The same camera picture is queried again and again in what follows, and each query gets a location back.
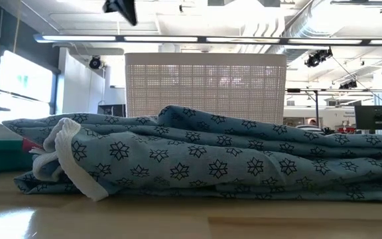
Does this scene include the silver ventilation duct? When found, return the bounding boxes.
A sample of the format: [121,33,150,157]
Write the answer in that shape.
[277,0,334,40]

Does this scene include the black ceiling spotlight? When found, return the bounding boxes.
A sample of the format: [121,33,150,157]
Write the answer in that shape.
[339,79,359,90]
[304,47,334,68]

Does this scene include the blue star-patterned folded gown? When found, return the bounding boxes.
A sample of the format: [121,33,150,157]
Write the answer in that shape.
[1,105,382,204]

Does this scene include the black wall-mounted camera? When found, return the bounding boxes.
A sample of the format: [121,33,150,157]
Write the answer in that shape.
[88,55,105,70]

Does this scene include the black background monitor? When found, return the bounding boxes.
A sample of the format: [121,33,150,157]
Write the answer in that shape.
[354,105,382,131]

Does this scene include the white plastic mesh basket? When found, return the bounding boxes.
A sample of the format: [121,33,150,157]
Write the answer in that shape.
[124,52,288,125]

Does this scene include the black background box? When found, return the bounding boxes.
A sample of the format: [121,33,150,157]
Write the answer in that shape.
[97,104,127,118]

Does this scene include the white pillar cabinet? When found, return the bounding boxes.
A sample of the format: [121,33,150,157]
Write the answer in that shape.
[57,46,126,116]

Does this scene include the green first aid kit box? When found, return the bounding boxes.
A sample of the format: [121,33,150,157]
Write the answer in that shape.
[0,138,43,175]

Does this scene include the long ceiling light bar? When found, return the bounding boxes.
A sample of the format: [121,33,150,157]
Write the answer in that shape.
[33,33,382,47]

